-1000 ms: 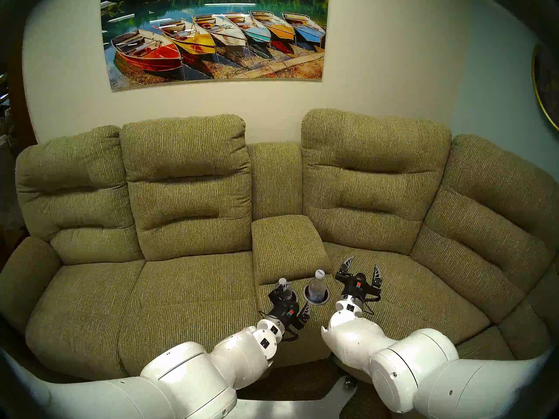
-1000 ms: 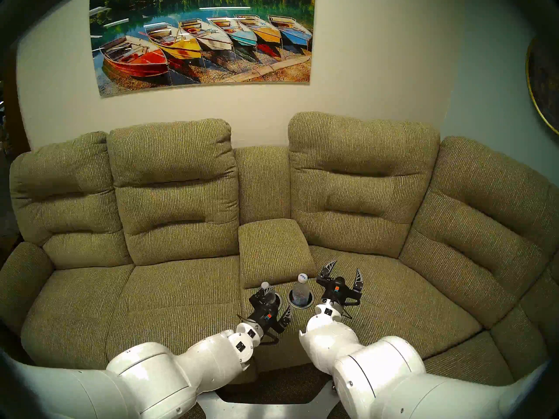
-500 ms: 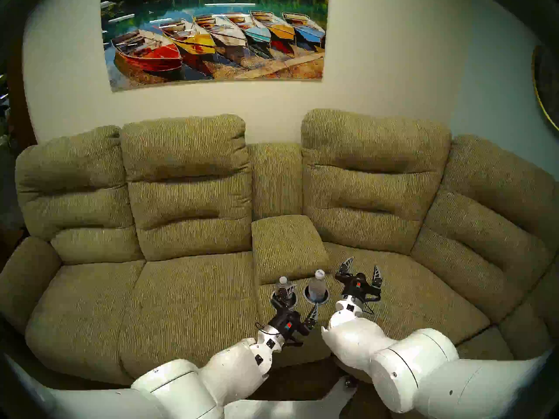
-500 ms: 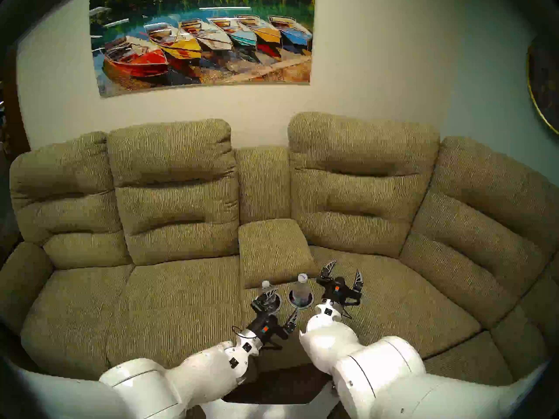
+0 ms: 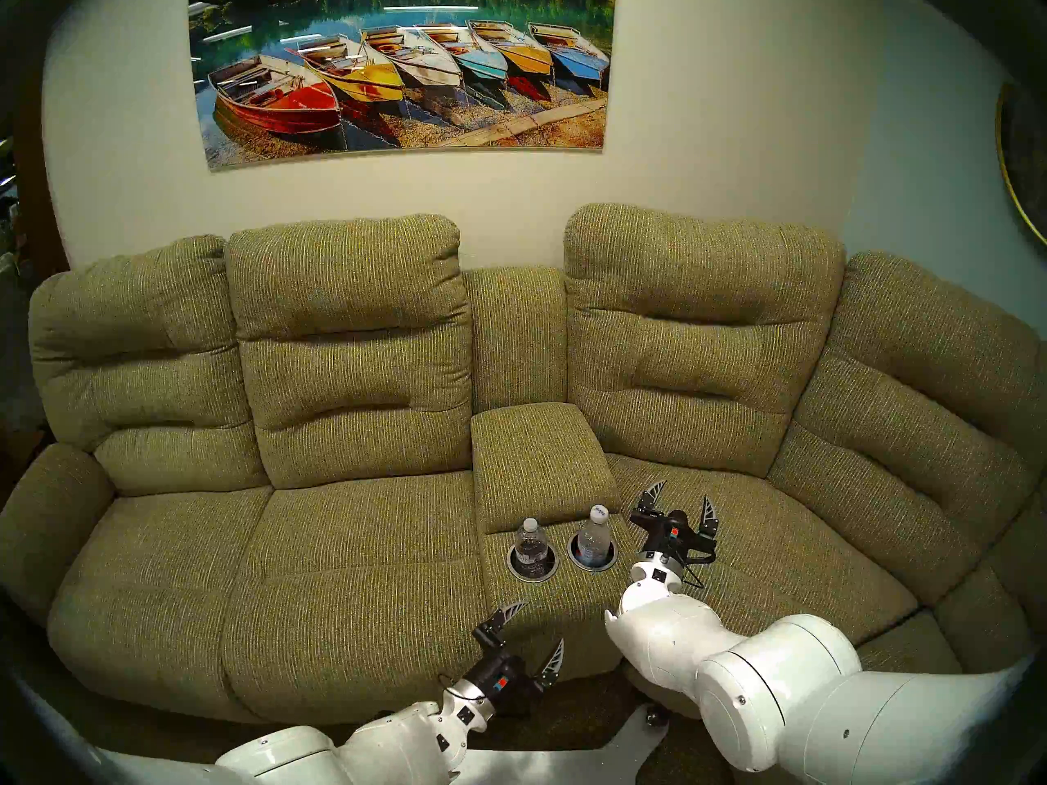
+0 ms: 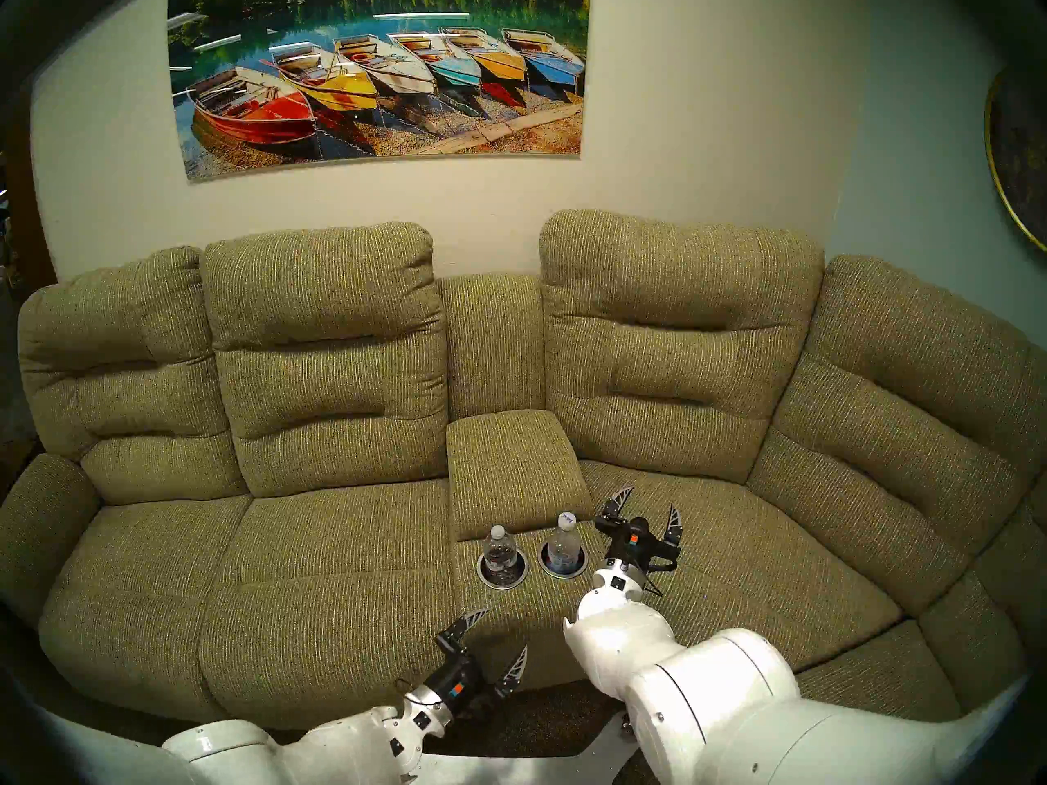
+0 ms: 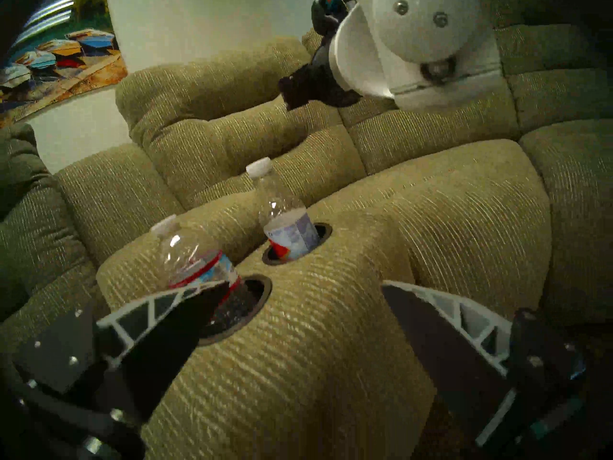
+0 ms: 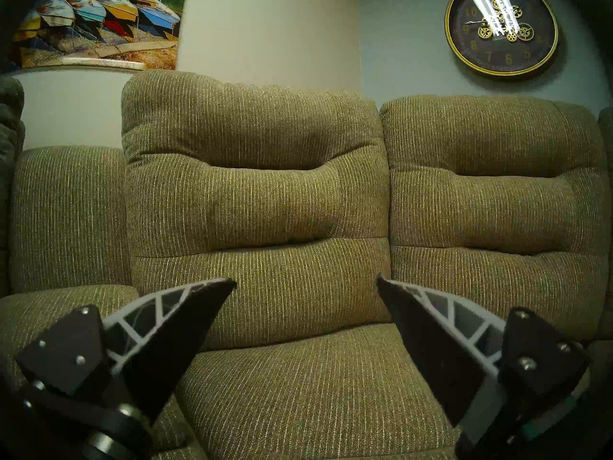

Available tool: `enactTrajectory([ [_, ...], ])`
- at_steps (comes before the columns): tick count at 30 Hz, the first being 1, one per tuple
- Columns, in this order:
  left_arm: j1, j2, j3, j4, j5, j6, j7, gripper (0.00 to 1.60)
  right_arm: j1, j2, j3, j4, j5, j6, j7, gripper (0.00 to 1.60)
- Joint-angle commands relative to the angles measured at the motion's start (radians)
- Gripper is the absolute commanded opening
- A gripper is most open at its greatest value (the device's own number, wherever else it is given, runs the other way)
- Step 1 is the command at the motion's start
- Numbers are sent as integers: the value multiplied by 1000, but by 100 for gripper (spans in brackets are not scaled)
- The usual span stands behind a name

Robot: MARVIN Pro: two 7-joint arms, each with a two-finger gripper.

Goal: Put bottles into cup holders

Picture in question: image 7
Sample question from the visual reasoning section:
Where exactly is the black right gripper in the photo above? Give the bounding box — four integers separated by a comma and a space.
278, 0, 364, 112

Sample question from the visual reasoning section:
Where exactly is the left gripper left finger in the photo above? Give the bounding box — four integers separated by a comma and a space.
12, 281, 230, 417

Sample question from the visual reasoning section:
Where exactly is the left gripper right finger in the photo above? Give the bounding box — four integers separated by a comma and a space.
382, 281, 585, 441

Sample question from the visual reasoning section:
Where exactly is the clear bottle red-striped label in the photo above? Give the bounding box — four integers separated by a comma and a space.
151, 215, 245, 321

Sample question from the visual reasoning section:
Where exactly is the clear bottle white text label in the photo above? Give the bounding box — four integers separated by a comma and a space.
246, 157, 320, 262

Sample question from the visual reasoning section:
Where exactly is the metal-rimmed cup holder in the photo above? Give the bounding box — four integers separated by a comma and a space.
196, 274, 272, 345
262, 222, 332, 266

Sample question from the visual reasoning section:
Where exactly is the olive fabric console lid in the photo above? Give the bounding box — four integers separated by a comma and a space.
96, 191, 269, 316

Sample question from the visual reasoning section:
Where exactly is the olive green fabric sofa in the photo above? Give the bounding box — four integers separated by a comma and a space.
0, 23, 613, 460

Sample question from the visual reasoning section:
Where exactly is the colourful boats wall picture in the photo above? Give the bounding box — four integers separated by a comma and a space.
0, 0, 129, 129

